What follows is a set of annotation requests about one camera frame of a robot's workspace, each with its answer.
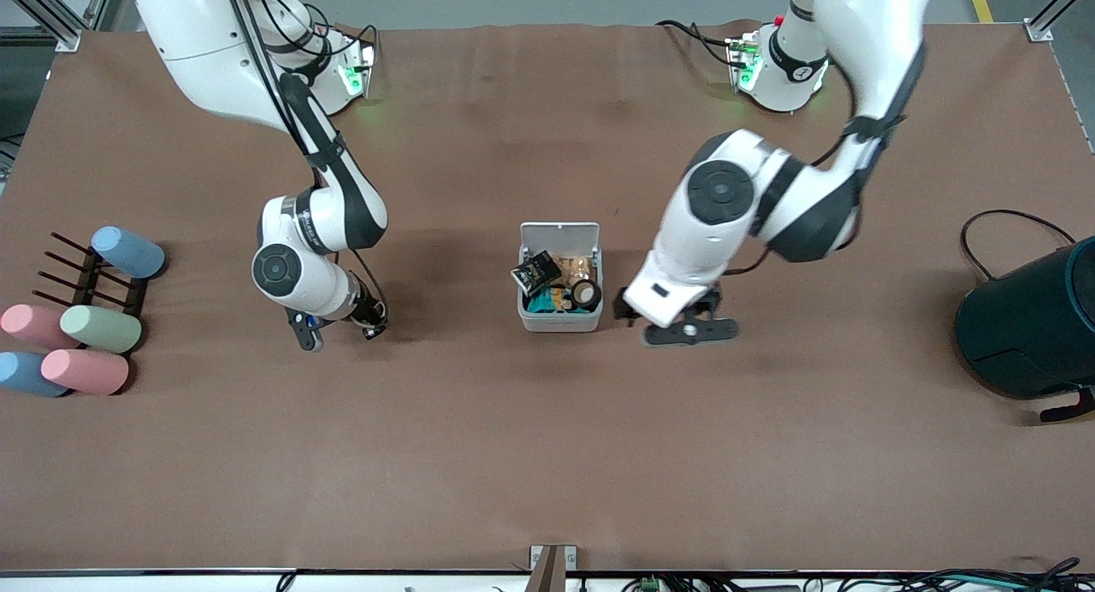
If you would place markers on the aluminium frame profile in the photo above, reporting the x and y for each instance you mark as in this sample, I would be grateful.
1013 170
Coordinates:
1039 29
64 36

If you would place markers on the dark teal round can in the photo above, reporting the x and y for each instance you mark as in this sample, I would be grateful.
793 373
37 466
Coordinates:
1026 327

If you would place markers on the blue cup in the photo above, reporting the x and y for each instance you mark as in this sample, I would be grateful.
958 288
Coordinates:
21 372
128 251

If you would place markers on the brown crumpled snack bag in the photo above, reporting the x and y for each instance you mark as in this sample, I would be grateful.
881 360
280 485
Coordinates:
579 263

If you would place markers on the metal bracket with post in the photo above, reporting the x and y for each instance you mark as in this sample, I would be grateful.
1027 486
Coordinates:
552 575

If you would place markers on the green terminal connector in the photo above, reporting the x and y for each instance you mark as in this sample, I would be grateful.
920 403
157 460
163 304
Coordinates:
650 585

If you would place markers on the brown table cover mat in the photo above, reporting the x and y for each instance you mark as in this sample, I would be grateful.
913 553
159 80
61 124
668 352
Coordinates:
547 455

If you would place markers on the black tape roll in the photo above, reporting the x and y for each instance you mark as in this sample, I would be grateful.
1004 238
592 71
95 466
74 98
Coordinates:
575 293

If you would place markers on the green cup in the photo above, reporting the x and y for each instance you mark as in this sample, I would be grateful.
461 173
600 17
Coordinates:
98 328

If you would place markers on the teal snack package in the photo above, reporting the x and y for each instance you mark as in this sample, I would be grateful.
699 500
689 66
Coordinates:
541 303

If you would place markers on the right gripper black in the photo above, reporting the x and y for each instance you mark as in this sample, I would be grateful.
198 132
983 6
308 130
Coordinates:
368 311

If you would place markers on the black wrapper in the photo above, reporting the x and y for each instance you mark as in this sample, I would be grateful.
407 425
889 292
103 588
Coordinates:
536 272

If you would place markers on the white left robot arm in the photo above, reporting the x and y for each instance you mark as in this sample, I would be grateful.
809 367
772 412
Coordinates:
727 233

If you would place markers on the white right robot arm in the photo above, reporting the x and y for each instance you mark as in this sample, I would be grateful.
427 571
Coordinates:
222 62

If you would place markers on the pink cup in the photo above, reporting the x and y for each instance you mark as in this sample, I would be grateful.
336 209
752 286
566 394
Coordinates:
85 371
34 325

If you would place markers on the white square lidded bin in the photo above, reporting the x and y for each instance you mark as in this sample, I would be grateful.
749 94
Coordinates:
560 233

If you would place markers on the dark peg cup rack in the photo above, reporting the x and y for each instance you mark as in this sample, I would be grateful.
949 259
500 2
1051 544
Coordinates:
84 284

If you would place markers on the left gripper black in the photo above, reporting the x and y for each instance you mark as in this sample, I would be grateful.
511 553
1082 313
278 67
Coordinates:
622 316

